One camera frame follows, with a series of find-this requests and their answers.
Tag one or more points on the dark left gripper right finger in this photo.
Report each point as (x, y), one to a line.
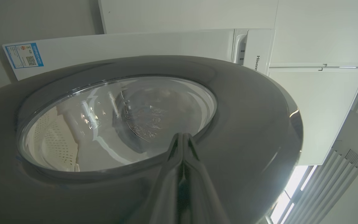
(200, 193)

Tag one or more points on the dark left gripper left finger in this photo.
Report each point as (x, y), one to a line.
(169, 186)

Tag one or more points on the dark grey washing machine door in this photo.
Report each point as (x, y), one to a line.
(244, 124)

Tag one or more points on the white front-load washing machine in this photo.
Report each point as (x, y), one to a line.
(135, 46)

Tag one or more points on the white slatted window blind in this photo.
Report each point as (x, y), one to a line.
(346, 155)

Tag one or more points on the white Hisense detergent drawer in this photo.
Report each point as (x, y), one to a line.
(259, 43)

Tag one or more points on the blue energy label sticker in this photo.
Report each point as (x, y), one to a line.
(23, 56)

